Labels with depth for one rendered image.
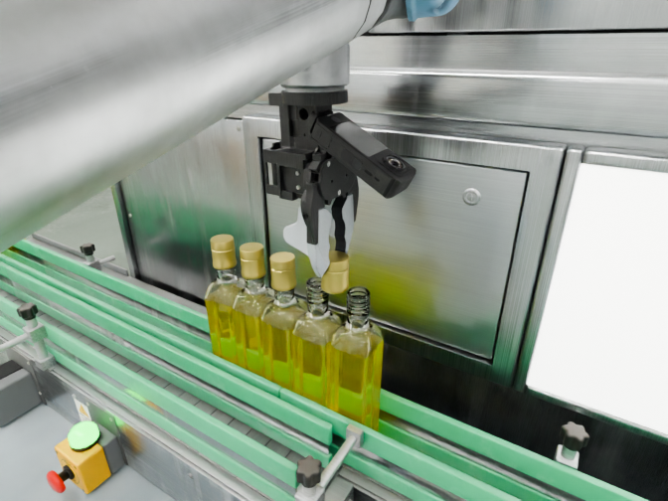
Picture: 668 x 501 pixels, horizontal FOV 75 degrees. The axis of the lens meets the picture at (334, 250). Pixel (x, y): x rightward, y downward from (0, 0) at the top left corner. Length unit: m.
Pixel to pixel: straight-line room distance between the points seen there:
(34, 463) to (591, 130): 1.00
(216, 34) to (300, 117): 0.33
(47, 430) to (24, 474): 0.10
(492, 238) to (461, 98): 0.18
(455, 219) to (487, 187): 0.06
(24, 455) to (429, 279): 0.79
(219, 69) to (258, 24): 0.03
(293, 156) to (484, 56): 0.25
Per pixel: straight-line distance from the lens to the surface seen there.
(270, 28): 0.20
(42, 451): 1.02
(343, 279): 0.53
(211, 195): 0.90
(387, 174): 0.43
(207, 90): 0.17
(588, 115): 0.54
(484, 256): 0.60
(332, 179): 0.48
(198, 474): 0.72
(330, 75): 0.46
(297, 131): 0.50
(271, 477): 0.63
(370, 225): 0.65
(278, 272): 0.58
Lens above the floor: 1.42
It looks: 25 degrees down
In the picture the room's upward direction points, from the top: straight up
